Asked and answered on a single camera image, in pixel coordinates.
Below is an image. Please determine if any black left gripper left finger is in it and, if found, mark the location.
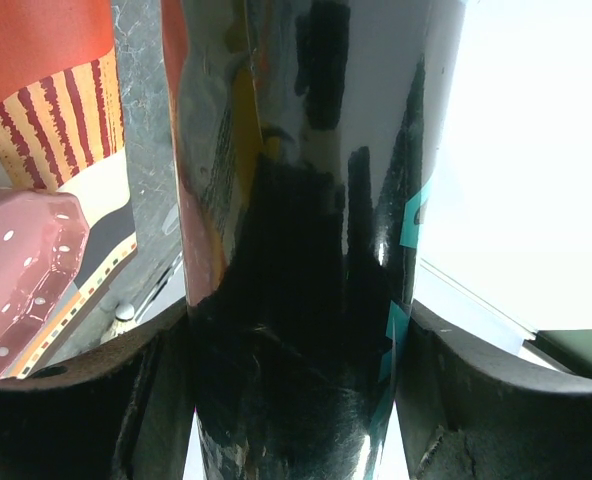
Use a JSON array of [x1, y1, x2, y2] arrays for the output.
[[0, 300, 194, 479]]

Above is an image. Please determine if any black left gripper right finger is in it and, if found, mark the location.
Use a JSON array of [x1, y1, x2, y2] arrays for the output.
[[396, 303, 592, 479]]

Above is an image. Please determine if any white feather shuttlecock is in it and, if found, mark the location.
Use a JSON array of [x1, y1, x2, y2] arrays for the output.
[[113, 302, 136, 332]]

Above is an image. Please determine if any black shuttlecock tube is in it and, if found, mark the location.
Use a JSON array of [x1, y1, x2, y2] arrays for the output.
[[175, 1, 466, 479]]

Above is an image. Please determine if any pink dotted plate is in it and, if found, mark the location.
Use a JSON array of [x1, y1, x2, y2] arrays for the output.
[[0, 187, 89, 378]]

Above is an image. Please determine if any colourful patchwork placemat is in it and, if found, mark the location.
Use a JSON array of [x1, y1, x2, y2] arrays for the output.
[[0, 0, 187, 381]]

